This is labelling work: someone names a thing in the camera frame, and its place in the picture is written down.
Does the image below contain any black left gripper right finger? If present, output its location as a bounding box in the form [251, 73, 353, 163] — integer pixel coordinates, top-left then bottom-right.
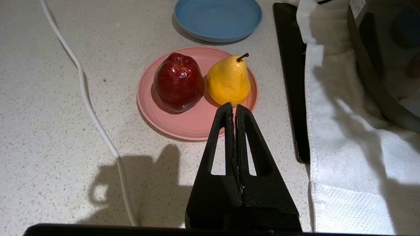
[236, 104, 302, 231]

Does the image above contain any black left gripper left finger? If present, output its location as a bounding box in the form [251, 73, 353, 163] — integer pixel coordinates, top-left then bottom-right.
[185, 102, 243, 230]

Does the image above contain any white towel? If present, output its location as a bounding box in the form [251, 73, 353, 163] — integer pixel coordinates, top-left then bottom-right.
[282, 0, 420, 236]

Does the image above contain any black rice cooker body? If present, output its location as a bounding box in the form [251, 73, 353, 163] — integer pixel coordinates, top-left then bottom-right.
[346, 0, 420, 133]

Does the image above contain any pink round plate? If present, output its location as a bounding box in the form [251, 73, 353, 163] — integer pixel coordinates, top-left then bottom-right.
[137, 47, 259, 142]

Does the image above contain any yellow pear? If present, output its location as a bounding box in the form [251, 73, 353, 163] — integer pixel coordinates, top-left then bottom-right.
[206, 53, 252, 107]

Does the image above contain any dark red apple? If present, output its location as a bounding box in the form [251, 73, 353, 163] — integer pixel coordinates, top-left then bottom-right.
[154, 52, 205, 113]

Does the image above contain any black flat panel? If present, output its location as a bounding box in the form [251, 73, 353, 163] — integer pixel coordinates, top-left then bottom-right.
[273, 2, 311, 165]

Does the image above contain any blue round plate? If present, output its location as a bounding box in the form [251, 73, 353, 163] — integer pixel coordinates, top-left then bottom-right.
[174, 0, 263, 43]

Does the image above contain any white cable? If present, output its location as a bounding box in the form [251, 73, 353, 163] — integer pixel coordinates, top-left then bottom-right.
[39, 0, 139, 227]

